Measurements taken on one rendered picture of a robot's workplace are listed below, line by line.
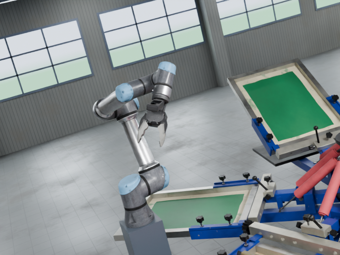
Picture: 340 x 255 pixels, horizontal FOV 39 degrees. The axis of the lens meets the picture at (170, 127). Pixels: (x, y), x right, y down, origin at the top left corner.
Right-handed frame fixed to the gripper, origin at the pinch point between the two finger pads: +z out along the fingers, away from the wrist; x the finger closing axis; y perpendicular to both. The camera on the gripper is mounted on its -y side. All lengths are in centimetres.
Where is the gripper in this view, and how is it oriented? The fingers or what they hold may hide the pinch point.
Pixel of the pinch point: (149, 142)
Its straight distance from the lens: 190.2
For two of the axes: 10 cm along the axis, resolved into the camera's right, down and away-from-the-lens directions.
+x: -9.7, -1.5, 1.9
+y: 1.4, 3.0, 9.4
